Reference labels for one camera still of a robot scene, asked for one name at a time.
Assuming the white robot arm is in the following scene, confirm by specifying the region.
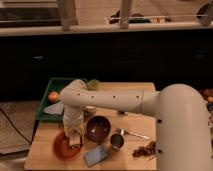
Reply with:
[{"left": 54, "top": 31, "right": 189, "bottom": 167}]
[{"left": 60, "top": 80, "right": 213, "bottom": 171}]

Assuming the dark purple bowl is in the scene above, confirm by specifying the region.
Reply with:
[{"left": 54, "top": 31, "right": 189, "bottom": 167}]
[{"left": 86, "top": 116, "right": 111, "bottom": 141}]

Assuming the black cable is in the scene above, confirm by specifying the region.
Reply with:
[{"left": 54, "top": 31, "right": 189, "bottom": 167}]
[{"left": 0, "top": 108, "right": 33, "bottom": 144}]

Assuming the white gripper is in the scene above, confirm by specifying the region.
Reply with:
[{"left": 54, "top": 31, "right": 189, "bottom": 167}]
[{"left": 63, "top": 117, "right": 83, "bottom": 148}]

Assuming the red bowl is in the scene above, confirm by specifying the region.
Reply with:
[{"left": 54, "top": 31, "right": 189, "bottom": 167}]
[{"left": 52, "top": 131, "right": 81, "bottom": 160}]

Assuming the green tray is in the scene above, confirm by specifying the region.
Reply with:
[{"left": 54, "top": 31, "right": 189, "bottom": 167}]
[{"left": 36, "top": 78, "right": 73, "bottom": 122}]

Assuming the white cloth in tray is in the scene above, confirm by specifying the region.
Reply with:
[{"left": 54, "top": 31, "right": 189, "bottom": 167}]
[{"left": 44, "top": 102, "right": 64, "bottom": 115}]

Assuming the brown grape bunch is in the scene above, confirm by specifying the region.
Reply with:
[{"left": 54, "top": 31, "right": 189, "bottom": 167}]
[{"left": 133, "top": 141, "right": 156, "bottom": 157}]

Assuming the black cabinet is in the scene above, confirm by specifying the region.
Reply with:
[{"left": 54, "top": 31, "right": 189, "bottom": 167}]
[{"left": 0, "top": 29, "right": 213, "bottom": 101}]

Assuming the orange fruit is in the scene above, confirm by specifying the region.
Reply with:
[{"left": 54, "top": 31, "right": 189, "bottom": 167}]
[{"left": 48, "top": 91, "right": 59, "bottom": 103}]

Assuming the blue sponge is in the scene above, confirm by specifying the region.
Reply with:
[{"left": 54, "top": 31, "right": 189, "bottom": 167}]
[{"left": 84, "top": 145, "right": 108, "bottom": 167}]

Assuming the metal measuring cup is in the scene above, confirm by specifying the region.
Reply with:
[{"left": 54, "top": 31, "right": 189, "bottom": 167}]
[{"left": 110, "top": 128, "right": 148, "bottom": 150}]

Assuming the green round object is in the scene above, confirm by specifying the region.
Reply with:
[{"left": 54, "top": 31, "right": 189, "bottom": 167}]
[{"left": 87, "top": 79, "right": 100, "bottom": 91}]

